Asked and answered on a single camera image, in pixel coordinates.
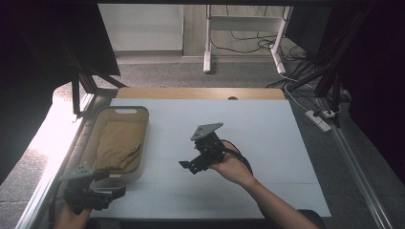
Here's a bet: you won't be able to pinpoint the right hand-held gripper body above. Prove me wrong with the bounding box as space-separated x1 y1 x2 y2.
190 122 227 168

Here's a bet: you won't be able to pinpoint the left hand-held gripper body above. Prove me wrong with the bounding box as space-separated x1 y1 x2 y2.
57 163 113 215

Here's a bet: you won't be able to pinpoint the khaki pants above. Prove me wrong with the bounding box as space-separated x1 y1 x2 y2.
94 119 145 172

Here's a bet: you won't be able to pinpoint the beige plastic bin grey rim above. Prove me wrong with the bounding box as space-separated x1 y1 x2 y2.
78 105 150 184

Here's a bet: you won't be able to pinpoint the person's right hand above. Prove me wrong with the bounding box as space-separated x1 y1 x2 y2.
208 140 257 189

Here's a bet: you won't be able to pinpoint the person's left hand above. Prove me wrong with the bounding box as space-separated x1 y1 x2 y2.
53 204 94 229

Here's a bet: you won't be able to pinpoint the wooden table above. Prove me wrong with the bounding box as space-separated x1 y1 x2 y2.
115 87 287 101

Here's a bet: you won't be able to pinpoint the black metal stand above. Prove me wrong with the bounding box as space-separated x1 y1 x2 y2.
65 44 128 119
286 4 376 129

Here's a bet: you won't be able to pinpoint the white power strip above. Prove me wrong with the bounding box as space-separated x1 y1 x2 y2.
304 109 332 134

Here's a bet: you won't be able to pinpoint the dark curtain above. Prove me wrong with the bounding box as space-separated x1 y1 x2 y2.
0 0 121 185
324 0 405 177

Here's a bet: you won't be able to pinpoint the aluminium rail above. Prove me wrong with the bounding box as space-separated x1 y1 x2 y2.
318 96 394 229
14 92 96 229

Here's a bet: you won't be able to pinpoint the white power cable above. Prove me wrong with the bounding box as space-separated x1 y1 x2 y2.
280 73 310 113

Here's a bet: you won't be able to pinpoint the black floor cables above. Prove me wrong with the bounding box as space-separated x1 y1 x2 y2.
209 4 323 90

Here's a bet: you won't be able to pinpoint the white metal desk frame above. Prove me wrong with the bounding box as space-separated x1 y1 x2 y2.
202 4 294 76

